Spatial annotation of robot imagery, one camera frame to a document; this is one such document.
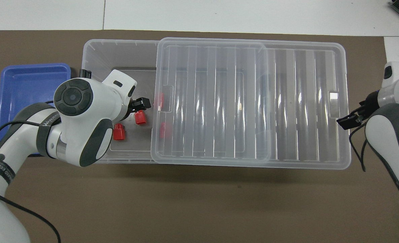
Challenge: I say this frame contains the clear ribbed plastic lid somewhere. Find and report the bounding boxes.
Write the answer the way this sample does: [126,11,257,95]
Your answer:
[151,37,351,170]

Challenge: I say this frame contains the blue plastic tray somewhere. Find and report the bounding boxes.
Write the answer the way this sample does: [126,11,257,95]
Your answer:
[0,63,72,156]

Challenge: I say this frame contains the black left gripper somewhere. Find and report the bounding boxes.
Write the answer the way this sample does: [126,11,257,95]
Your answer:
[127,97,151,119]

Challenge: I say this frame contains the clear plastic storage box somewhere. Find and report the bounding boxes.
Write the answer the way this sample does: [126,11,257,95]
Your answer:
[74,39,272,165]

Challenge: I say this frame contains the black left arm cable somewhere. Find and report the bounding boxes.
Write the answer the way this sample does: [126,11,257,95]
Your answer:
[0,120,61,243]

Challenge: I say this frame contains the brown table mat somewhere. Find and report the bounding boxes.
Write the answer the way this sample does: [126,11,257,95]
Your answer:
[0,30,399,243]

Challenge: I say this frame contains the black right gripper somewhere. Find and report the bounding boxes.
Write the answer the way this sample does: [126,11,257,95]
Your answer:
[337,90,381,130]

